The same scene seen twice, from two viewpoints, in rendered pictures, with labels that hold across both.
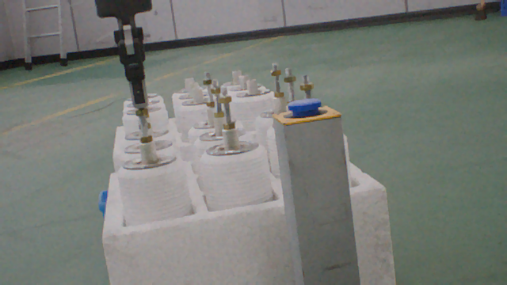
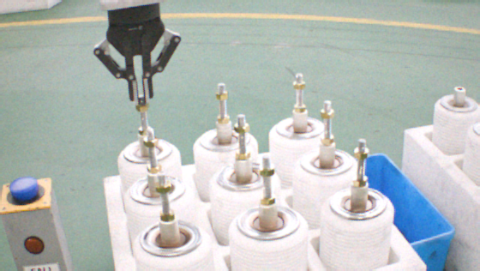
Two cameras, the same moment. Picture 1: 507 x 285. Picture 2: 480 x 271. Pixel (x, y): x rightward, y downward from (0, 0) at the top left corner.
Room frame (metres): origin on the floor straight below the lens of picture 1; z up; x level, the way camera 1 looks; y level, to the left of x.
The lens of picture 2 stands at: (1.09, -0.70, 0.67)
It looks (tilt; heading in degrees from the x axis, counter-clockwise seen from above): 26 degrees down; 85
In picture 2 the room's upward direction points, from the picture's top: 3 degrees counter-clockwise
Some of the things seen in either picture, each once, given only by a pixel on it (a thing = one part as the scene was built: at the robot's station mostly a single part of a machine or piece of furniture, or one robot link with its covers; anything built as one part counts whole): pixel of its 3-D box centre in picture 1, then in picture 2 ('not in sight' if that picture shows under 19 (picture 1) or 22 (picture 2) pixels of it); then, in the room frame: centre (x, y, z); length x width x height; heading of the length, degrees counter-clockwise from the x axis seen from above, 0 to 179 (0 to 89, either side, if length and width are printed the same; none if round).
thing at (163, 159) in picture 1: (150, 162); (147, 152); (1.02, 0.15, 0.25); 0.08 x 0.08 x 0.01
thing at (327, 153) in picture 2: (213, 116); (327, 154); (1.27, 0.06, 0.26); 0.02 x 0.02 x 0.03
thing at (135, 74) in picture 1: (137, 85); (125, 83); (1.00, 0.15, 0.36); 0.03 x 0.01 x 0.05; 7
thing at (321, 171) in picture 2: (215, 123); (327, 162); (1.27, 0.06, 0.25); 0.08 x 0.08 x 0.01
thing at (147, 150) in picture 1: (148, 153); (147, 143); (1.02, 0.15, 0.26); 0.02 x 0.02 x 0.03
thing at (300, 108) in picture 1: (305, 109); (24, 190); (0.88, -0.07, 0.32); 0.04 x 0.04 x 0.02
